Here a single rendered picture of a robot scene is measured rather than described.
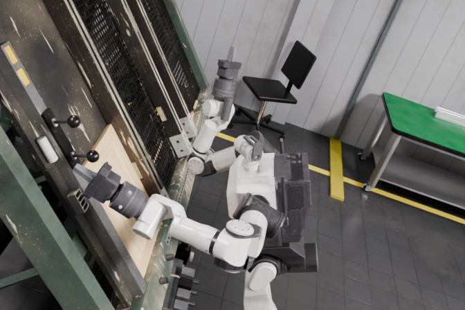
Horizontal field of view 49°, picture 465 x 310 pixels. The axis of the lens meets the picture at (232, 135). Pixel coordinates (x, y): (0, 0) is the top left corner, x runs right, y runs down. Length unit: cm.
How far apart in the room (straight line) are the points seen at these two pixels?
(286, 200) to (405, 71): 373
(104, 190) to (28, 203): 20
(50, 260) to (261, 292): 93
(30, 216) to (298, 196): 89
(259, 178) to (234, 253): 46
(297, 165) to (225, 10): 354
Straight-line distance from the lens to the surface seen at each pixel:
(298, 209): 187
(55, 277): 158
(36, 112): 160
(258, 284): 211
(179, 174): 251
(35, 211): 145
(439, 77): 550
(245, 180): 182
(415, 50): 537
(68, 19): 192
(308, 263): 208
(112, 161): 195
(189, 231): 145
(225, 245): 142
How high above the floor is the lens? 230
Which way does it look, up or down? 28 degrees down
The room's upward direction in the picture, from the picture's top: 19 degrees clockwise
